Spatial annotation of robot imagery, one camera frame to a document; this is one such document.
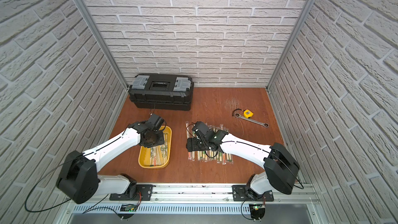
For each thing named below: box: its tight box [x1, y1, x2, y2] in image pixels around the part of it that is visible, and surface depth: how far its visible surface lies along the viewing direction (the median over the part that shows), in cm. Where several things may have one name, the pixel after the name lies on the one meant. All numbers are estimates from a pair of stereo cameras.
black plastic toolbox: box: [128, 73, 195, 111], surface depth 99 cm
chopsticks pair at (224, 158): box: [221, 152, 228, 166], surface depth 87 cm
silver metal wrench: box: [234, 112, 269, 129], surface depth 102 cm
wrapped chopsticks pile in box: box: [149, 133, 168, 167], surface depth 86 cm
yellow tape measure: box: [243, 108, 254, 119], surface depth 105 cm
